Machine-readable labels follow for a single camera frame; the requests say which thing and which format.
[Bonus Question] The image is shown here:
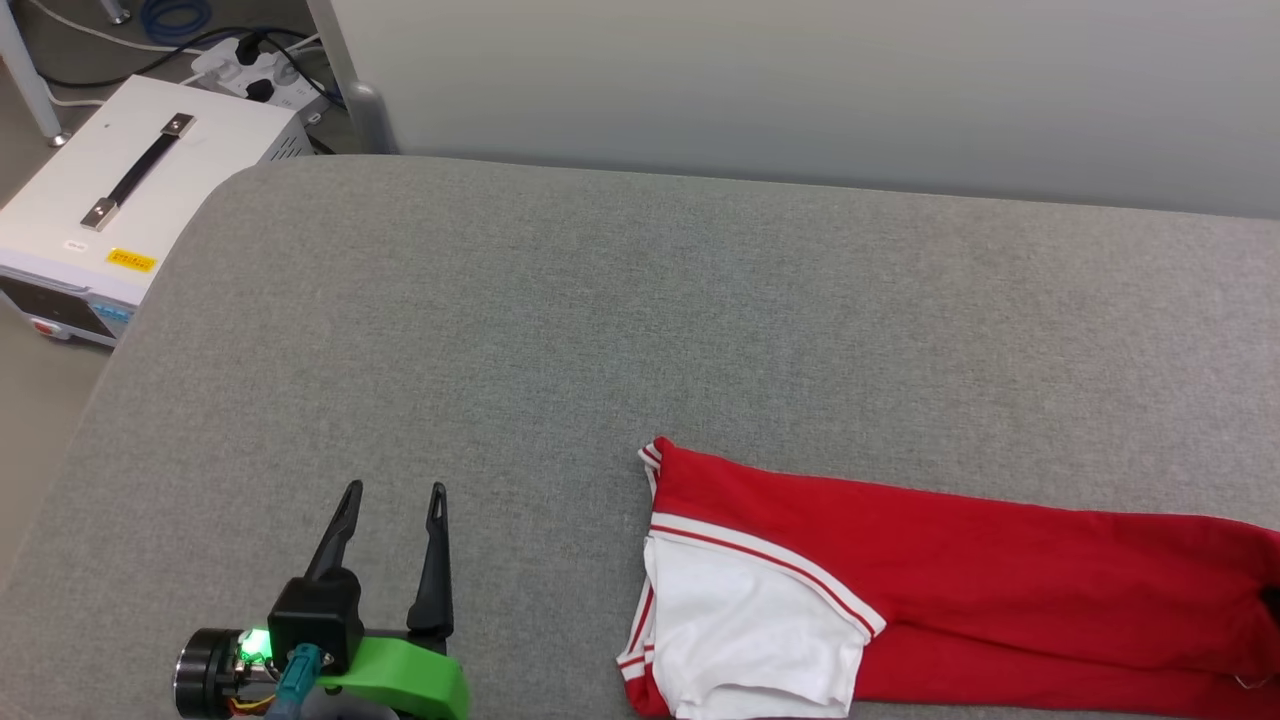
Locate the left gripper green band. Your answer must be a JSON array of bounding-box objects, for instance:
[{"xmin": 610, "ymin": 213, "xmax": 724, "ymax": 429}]
[{"xmin": 304, "ymin": 480, "xmax": 471, "ymax": 720}]

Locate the red and white t-shirt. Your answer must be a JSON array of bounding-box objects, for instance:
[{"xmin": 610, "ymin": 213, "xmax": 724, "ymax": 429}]
[{"xmin": 614, "ymin": 436, "xmax": 1280, "ymax": 720}]

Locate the white power supply box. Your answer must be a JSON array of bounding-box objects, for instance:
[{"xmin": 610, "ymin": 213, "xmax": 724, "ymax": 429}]
[{"xmin": 0, "ymin": 75, "xmax": 314, "ymax": 349}]

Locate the white power strip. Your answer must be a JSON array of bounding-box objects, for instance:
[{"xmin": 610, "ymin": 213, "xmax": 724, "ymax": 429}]
[{"xmin": 189, "ymin": 34, "xmax": 333, "ymax": 117}]

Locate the white table leg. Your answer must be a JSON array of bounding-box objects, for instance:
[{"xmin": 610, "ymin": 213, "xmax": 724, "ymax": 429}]
[{"xmin": 0, "ymin": 0, "xmax": 72, "ymax": 149}]

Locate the grey metal post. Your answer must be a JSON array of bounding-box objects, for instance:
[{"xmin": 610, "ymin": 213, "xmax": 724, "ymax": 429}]
[{"xmin": 305, "ymin": 0, "xmax": 402, "ymax": 157}]

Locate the black box carry handle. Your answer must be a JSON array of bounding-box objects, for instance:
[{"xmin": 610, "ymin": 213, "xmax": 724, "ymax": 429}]
[{"xmin": 79, "ymin": 112, "xmax": 198, "ymax": 234}]

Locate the black power cable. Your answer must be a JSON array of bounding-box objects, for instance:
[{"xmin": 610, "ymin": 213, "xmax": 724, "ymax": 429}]
[{"xmin": 35, "ymin": 25, "xmax": 321, "ymax": 93}]

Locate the blue coiled cable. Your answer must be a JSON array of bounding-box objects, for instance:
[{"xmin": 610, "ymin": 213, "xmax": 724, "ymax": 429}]
[{"xmin": 139, "ymin": 0, "xmax": 214, "ymax": 37}]

